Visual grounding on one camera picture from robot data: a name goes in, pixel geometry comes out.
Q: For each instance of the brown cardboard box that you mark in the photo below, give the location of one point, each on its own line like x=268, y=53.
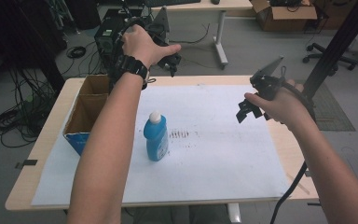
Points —
x=284, y=15

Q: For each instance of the person's right hand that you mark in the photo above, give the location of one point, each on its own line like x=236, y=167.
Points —
x=281, y=107

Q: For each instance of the black tape strip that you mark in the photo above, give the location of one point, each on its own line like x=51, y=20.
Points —
x=27, y=162

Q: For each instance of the person's left hand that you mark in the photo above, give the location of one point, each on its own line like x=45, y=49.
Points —
x=143, y=46

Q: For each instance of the black keyboard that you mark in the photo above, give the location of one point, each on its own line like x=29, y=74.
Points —
x=172, y=2

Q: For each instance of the dark curtain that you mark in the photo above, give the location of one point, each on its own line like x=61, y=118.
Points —
x=15, y=34

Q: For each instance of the grey floor mat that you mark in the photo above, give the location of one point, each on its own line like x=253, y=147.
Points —
x=334, y=115

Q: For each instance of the white-legged desk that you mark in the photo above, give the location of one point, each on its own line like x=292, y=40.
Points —
x=220, y=34

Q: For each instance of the black computer tower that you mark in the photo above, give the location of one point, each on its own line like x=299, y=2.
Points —
x=107, y=35

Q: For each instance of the black office chair base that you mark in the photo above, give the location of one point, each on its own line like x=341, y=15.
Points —
x=326, y=56

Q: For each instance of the white paper sheet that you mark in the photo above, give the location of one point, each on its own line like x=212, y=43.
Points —
x=223, y=146

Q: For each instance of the light wooden table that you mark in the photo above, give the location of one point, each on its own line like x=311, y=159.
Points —
x=43, y=146

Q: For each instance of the blue bottle with white cap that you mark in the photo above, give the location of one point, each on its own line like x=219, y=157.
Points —
x=156, y=138

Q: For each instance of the black metal stand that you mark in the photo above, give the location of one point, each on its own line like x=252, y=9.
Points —
x=338, y=46

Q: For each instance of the black wristwatch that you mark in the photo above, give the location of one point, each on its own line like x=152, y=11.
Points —
x=132, y=67

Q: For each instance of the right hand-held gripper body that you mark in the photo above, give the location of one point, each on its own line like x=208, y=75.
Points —
x=268, y=82

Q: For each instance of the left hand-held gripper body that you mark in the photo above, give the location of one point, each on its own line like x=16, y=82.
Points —
x=161, y=26

